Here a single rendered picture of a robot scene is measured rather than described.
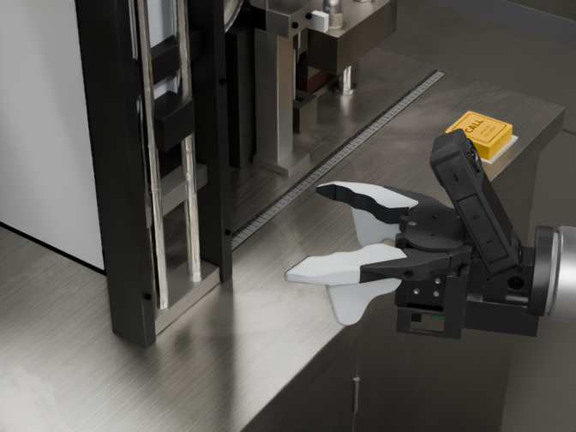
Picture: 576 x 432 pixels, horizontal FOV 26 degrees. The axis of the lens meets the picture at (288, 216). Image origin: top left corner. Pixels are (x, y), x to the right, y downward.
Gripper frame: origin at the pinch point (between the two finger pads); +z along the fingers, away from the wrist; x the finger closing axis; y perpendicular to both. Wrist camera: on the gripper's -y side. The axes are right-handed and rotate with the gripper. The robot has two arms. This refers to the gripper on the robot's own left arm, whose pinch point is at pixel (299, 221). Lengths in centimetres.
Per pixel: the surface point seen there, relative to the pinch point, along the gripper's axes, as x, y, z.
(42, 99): 35, 7, 35
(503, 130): 72, 22, -16
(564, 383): 136, 106, -36
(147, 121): 23.8, 3.5, 19.7
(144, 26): 22.6, -7.1, 19.3
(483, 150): 68, 23, -14
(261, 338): 27.3, 30.2, 8.3
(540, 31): 293, 83, -27
